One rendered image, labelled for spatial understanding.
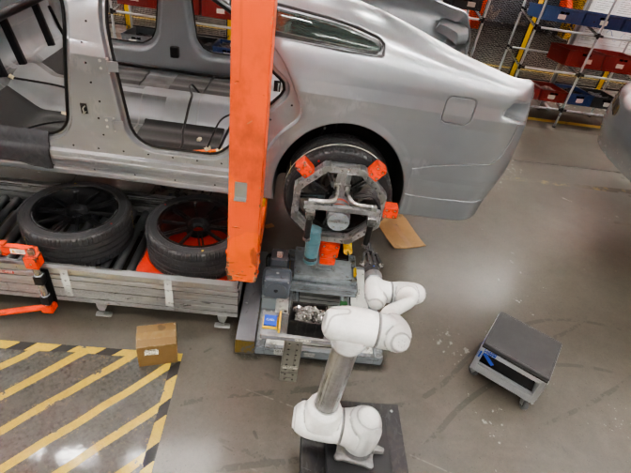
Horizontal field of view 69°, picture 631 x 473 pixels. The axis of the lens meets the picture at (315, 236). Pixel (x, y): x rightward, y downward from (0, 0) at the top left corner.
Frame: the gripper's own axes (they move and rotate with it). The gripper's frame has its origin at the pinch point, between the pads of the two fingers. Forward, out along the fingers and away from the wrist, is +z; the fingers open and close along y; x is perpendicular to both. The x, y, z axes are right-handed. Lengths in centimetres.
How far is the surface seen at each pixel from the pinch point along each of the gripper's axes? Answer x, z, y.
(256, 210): 20, -4, -62
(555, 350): -49, -16, 122
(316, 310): -26.3, -24.1, -25.0
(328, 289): -69, 35, -12
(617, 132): 20, 159, 214
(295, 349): -52, -31, -34
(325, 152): 32, 41, -29
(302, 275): -61, 38, -31
